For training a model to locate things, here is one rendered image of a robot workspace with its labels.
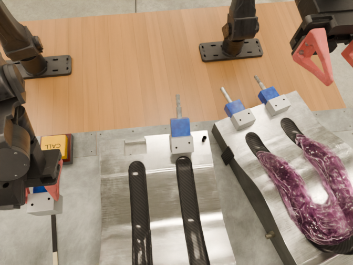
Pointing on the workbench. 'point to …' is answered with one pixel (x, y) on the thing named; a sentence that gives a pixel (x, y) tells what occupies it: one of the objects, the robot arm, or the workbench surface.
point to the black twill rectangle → (227, 155)
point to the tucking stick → (54, 240)
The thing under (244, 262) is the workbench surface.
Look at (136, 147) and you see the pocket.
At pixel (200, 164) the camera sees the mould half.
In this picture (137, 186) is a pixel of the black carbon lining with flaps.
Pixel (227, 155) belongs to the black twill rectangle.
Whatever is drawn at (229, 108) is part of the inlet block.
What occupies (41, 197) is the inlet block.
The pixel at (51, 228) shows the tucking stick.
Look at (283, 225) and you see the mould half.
